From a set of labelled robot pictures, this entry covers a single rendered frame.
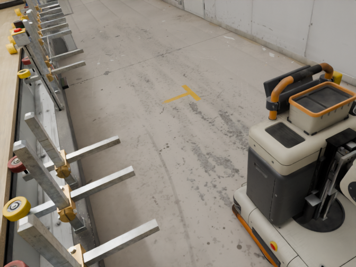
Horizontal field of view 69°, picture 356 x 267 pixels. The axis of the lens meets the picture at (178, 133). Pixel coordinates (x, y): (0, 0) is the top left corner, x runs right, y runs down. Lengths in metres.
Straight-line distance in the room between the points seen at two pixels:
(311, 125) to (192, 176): 1.15
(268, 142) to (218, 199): 0.88
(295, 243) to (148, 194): 1.07
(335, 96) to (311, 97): 0.10
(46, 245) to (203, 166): 1.57
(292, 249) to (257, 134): 0.60
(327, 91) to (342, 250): 0.74
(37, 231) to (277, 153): 0.85
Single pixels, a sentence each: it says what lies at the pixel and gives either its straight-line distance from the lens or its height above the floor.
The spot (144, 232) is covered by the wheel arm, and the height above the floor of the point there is 0.82.
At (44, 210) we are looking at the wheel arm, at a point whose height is 0.85.
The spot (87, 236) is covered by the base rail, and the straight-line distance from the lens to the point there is 1.11.
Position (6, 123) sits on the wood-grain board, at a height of 0.90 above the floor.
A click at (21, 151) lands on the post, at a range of 0.85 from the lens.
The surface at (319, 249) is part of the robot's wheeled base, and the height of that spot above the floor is 0.28.
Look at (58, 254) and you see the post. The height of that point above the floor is 0.98.
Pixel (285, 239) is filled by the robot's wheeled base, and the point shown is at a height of 0.28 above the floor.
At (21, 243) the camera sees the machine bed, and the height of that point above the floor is 0.75.
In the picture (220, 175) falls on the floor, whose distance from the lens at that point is 2.05.
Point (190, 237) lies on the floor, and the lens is 1.79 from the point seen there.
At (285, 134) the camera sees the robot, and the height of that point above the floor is 0.81.
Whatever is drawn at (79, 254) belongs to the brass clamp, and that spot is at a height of 0.83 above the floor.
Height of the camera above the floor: 1.58
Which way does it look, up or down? 40 degrees down
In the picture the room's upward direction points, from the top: 11 degrees counter-clockwise
